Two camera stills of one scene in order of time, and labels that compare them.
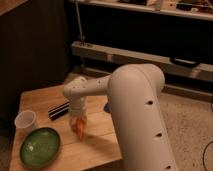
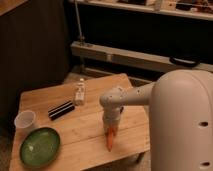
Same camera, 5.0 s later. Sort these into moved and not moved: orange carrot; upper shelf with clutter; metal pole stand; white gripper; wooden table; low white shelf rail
Moved: orange carrot; white gripper
Not moved: upper shelf with clutter; wooden table; low white shelf rail; metal pole stand
